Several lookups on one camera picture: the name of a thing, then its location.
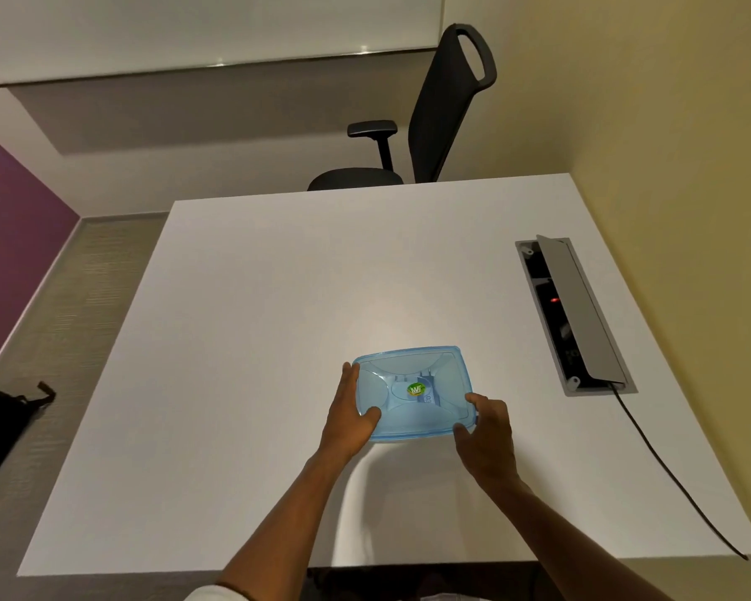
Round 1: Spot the clear plastic container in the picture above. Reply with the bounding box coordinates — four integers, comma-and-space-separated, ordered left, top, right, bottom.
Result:
352, 347, 479, 445

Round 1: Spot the grey desk socket box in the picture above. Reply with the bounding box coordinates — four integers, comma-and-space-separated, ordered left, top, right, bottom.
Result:
515, 235, 638, 397

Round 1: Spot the white wall board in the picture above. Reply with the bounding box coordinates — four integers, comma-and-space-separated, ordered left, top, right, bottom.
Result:
0, 0, 446, 88

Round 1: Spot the black office chair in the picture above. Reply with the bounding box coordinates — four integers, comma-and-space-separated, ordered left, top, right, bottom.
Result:
306, 23, 498, 192

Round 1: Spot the beige plaid shirt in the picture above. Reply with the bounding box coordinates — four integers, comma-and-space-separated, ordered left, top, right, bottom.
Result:
184, 583, 253, 601

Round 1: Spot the person's right forearm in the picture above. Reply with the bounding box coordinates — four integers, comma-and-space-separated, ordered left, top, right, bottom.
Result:
482, 473, 674, 601

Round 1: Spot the person's right hand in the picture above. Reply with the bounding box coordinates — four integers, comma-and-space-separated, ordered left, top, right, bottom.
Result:
452, 392, 522, 492

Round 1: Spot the blue plastic lid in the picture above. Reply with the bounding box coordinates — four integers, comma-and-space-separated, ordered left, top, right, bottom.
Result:
351, 345, 479, 444

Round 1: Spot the person's left hand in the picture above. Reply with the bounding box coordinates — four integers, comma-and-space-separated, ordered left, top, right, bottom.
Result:
315, 361, 383, 467

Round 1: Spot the black bag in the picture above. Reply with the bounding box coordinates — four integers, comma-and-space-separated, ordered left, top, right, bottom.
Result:
0, 381, 57, 530

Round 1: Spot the person's left forearm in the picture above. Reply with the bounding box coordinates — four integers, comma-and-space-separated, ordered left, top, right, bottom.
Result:
215, 451, 345, 601

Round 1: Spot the black power cable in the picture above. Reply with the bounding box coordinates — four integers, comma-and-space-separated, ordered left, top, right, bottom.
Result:
610, 382, 750, 562

